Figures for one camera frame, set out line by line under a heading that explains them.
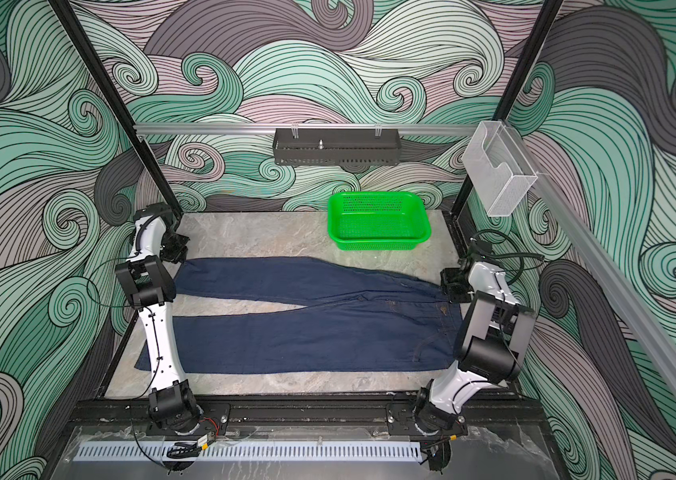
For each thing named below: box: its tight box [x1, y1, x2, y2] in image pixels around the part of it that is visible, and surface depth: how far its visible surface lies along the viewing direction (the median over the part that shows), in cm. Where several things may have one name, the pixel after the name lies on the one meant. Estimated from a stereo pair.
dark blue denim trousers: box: [135, 257, 461, 375], surface depth 92 cm
